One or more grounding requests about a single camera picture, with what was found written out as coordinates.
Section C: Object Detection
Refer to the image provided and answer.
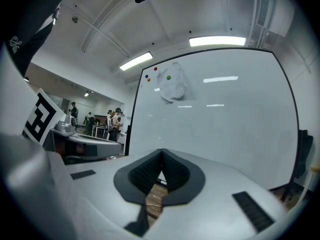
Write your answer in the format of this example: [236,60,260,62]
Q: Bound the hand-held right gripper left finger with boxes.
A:
[65,147,164,240]

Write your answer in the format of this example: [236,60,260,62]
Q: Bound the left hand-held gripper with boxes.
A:
[21,87,124,164]

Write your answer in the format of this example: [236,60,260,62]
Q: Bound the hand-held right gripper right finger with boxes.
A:
[149,147,288,240]

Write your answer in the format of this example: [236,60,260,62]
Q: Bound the large whiteboard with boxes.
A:
[124,47,301,193]

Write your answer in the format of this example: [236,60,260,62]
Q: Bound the small white table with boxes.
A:
[91,123,106,139]

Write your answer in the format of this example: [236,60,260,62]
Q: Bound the ceiling light panel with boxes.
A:
[118,51,154,72]
[188,35,247,48]

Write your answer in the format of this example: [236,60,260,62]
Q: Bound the crumpled white paper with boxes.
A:
[156,60,188,105]

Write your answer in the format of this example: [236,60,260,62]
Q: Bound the person's black shirt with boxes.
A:
[4,0,75,78]

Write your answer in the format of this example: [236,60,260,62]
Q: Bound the white air conditioner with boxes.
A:
[255,0,271,28]

